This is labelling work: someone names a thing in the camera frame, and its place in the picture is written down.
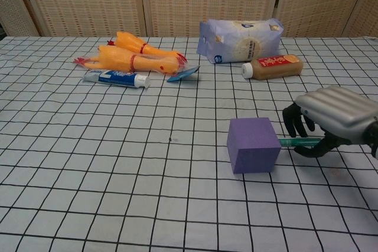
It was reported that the blue white toothpaste tube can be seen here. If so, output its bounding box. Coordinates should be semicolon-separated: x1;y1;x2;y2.
82;68;149;89

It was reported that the brown sauce bottle red label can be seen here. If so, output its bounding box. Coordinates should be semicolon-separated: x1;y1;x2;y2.
241;54;304;81

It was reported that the yellow rubber chicken toy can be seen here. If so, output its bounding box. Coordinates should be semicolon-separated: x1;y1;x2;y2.
73;44;180;76
106;31;188;66

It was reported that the purple foam cube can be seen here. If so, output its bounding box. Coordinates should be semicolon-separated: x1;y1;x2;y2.
226;117;282;175

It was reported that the pale blue snack bag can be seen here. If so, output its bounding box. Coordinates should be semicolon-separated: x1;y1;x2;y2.
197;18;285;65

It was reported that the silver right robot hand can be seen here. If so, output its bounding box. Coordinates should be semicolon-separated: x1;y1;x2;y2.
282;85;378;158

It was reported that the checked grid tablecloth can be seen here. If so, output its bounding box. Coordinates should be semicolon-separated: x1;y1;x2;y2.
0;35;378;252

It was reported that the woven folding screen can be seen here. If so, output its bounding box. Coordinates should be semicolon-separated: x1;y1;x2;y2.
0;0;378;38

